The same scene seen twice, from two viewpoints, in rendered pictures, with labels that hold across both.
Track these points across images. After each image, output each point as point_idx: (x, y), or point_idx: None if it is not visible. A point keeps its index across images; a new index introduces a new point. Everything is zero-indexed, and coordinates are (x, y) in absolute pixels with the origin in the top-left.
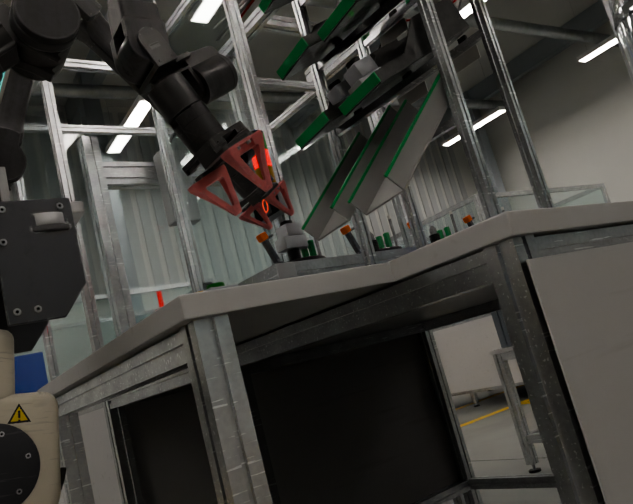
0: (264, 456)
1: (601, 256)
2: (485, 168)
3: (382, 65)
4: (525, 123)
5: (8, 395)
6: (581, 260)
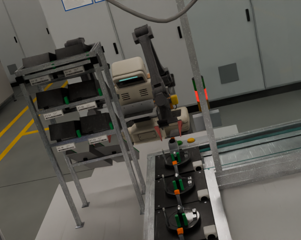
0: None
1: None
2: (74, 183)
3: None
4: (61, 186)
5: (134, 142)
6: None
